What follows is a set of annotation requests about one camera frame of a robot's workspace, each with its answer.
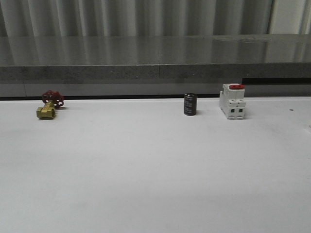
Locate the black cylindrical capacitor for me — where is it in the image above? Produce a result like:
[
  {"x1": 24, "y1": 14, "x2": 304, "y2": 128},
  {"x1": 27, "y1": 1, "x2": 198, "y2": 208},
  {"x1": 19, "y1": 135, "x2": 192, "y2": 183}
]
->
[{"x1": 184, "y1": 93, "x2": 197, "y2": 116}]

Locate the brass valve red handwheel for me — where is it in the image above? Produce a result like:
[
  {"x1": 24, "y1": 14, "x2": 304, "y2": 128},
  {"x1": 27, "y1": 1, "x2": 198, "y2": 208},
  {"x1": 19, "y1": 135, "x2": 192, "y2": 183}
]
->
[{"x1": 36, "y1": 90, "x2": 64, "y2": 119}]

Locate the grey stone counter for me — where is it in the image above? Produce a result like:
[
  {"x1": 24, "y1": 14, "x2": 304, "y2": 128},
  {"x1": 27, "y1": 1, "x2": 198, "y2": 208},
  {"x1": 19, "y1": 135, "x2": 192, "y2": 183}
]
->
[{"x1": 0, "y1": 34, "x2": 311, "y2": 99}]

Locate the white circuit breaker red switch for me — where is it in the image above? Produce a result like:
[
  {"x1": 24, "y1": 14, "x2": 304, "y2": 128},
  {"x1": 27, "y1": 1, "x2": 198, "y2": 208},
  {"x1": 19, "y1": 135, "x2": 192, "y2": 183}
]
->
[{"x1": 219, "y1": 83, "x2": 246, "y2": 119}]

